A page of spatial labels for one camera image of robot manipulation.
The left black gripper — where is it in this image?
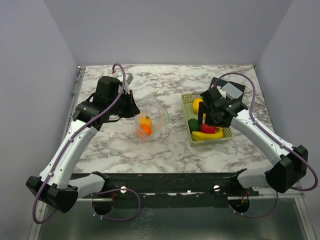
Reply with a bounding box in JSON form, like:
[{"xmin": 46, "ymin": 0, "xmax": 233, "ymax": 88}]
[{"xmin": 108, "ymin": 89, "xmax": 141, "ymax": 118}]

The green toy avocado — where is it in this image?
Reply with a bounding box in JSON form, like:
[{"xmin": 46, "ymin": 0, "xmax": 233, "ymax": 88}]
[{"xmin": 187, "ymin": 118, "xmax": 200, "ymax": 133}]

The red toy apple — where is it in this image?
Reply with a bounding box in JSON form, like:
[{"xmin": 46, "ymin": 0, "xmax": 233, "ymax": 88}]
[{"xmin": 200, "ymin": 123, "xmax": 216, "ymax": 134}]

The green perforated plastic basket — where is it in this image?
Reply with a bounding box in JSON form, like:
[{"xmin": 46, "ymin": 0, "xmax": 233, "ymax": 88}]
[{"xmin": 181, "ymin": 92, "xmax": 234, "ymax": 147}]

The clear zip top bag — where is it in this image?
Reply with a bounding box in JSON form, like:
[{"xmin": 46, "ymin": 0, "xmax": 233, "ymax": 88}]
[{"xmin": 134, "ymin": 91, "xmax": 170, "ymax": 142}]

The orange toy orange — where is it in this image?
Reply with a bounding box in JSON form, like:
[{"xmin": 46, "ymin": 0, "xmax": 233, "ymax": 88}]
[{"xmin": 140, "ymin": 124, "xmax": 152, "ymax": 136}]

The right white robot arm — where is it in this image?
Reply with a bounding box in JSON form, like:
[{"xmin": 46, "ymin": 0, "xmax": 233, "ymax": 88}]
[{"xmin": 199, "ymin": 87, "xmax": 308, "ymax": 196}]

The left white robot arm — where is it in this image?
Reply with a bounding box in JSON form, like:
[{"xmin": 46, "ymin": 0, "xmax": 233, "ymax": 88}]
[{"xmin": 26, "ymin": 76, "xmax": 140, "ymax": 213}]

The yellow toy banana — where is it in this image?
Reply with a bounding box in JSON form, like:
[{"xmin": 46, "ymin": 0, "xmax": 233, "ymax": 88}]
[{"xmin": 191, "ymin": 128, "xmax": 224, "ymax": 141}]

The black square mat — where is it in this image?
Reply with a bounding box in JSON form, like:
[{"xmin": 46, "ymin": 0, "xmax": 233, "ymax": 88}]
[{"xmin": 209, "ymin": 77, "xmax": 246, "ymax": 101}]

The white grey small box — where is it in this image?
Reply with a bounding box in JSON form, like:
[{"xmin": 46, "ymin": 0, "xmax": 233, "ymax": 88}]
[{"xmin": 222, "ymin": 83, "xmax": 243, "ymax": 99}]

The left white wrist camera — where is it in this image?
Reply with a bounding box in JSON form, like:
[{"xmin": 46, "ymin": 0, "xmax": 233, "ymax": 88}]
[{"xmin": 124, "ymin": 73, "xmax": 134, "ymax": 93}]

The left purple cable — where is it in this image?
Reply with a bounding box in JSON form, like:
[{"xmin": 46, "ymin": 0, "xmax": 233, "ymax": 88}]
[{"xmin": 32, "ymin": 63, "xmax": 126, "ymax": 225}]

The black metal base rail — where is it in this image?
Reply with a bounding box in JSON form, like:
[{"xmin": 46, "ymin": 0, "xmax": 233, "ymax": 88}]
[{"xmin": 51, "ymin": 171, "xmax": 291, "ymax": 208}]

